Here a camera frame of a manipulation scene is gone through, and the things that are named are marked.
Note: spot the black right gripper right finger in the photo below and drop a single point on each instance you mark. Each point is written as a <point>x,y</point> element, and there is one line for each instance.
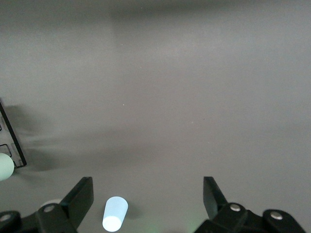
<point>218,211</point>

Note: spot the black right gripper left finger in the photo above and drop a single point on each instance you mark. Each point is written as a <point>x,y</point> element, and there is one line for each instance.
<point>73,206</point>

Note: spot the pale green plastic cup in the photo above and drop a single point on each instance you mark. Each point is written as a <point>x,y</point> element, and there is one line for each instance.
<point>5,167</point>

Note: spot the light blue plastic cup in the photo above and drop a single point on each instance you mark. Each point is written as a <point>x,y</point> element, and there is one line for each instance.
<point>114,213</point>

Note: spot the dark grey table mat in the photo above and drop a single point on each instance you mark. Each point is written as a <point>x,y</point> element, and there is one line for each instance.
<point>155,97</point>

